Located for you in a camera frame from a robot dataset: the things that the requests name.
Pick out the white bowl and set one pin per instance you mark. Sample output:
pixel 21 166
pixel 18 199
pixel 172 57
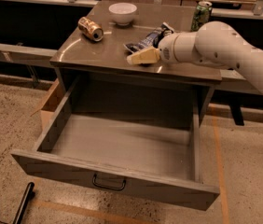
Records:
pixel 122 13

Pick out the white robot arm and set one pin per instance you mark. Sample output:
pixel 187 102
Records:
pixel 215 44

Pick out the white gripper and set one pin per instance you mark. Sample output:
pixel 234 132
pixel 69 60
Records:
pixel 166 48

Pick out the cardboard box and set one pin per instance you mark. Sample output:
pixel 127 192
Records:
pixel 49 103

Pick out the grey cabinet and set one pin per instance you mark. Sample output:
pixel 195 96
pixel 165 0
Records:
pixel 109 54

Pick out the black drawer handle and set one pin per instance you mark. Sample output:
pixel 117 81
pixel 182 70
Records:
pixel 107 184

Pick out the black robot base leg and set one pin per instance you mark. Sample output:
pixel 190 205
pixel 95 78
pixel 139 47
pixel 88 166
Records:
pixel 26 197

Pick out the blue chip bag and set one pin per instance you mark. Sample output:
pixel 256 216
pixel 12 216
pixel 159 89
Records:
pixel 151 40

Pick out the gold soda can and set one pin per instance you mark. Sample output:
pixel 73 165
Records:
pixel 90 29

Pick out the green soda can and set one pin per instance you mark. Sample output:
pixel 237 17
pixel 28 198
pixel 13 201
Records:
pixel 201 15

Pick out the open grey top drawer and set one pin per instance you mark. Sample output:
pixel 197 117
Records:
pixel 145 131

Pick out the grey metal rail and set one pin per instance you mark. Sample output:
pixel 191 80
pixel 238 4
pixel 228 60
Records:
pixel 26 55

